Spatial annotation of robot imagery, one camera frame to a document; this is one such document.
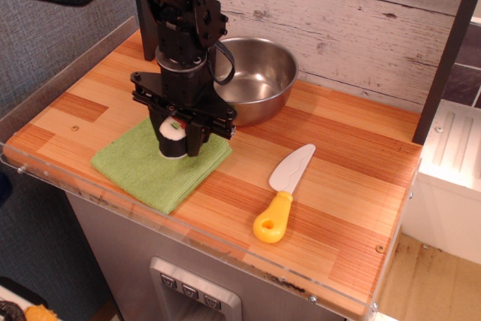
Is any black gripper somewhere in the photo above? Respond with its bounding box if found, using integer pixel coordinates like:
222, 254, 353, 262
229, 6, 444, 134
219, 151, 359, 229
131, 66, 237, 157

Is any plush sushi roll toy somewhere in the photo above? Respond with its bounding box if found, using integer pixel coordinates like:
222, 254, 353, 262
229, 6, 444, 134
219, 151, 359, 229
159, 117, 187, 159

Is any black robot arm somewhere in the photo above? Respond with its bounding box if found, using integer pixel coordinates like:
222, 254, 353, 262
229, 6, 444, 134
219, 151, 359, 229
131, 0, 237, 159

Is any green towel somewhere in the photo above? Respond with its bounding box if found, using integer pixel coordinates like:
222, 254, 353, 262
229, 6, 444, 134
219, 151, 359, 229
90, 118, 232, 214

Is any stainless steel bowl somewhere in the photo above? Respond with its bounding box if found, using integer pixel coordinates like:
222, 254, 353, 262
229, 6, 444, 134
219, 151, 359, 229
214, 37, 298, 127

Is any grey cabinet with dispenser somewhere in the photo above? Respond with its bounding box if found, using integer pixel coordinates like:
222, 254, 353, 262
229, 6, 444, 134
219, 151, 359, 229
68, 195, 343, 320

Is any clear acrylic table guard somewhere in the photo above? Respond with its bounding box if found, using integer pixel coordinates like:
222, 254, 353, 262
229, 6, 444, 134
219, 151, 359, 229
5, 19, 421, 320

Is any yellow black object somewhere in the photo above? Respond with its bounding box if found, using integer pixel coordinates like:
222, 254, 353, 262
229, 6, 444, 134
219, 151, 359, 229
1, 276, 59, 320

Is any dark grey left post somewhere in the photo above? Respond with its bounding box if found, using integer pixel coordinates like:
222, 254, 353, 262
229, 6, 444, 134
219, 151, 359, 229
135, 0, 158, 61

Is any dark grey post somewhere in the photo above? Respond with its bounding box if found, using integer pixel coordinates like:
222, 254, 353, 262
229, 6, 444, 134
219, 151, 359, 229
135, 0, 158, 61
412, 0, 478, 145

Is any yellow handled toy knife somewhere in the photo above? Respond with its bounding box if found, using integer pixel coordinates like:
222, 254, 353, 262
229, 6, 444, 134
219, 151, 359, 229
253, 144, 316, 244

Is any dark grey right post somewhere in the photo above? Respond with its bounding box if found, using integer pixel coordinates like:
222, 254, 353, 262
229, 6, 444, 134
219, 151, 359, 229
412, 0, 478, 145

